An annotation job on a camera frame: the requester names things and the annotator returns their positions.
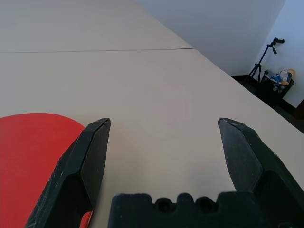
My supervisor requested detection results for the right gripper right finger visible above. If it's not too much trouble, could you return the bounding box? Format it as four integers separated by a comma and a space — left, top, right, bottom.
218, 117, 304, 228

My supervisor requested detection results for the black trash bin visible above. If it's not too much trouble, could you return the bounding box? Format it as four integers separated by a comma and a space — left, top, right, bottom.
260, 69, 295, 102

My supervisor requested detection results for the black camera tripod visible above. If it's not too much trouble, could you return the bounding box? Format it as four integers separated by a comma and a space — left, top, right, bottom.
242, 37, 285, 84

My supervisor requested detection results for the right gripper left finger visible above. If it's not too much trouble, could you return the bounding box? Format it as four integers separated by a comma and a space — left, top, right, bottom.
25, 118, 111, 228

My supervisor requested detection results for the red ping-pong paddle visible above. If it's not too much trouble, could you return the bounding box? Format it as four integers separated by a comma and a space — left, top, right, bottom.
0, 113, 95, 228

